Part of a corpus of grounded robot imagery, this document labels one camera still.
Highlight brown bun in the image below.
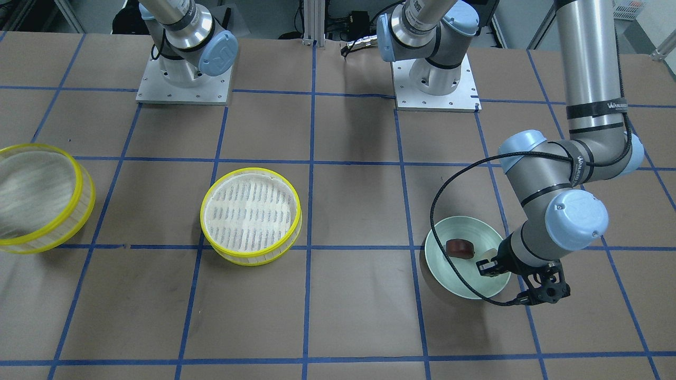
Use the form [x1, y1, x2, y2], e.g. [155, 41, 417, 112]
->
[446, 239, 475, 260]

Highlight cream white bun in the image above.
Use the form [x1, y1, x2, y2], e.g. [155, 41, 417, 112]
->
[481, 248, 498, 261]

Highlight pale green plate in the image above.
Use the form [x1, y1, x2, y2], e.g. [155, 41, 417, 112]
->
[424, 216, 511, 300]

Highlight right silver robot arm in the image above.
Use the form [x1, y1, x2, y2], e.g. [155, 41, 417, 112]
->
[138, 1, 239, 88]

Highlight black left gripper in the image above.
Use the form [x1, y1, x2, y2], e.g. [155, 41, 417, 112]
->
[476, 235, 571, 306]

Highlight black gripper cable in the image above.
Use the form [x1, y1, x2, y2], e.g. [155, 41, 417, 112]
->
[430, 141, 576, 307]

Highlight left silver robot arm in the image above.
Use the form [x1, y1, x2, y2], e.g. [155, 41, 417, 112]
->
[375, 1, 644, 307]

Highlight yellow bamboo steamer basket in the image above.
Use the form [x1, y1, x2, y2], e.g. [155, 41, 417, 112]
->
[200, 167, 303, 267]

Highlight aluminium frame post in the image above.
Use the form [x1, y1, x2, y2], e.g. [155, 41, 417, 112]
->
[302, 0, 326, 50]

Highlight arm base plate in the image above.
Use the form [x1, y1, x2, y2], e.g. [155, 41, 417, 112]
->
[136, 57, 234, 106]
[391, 55, 482, 112]

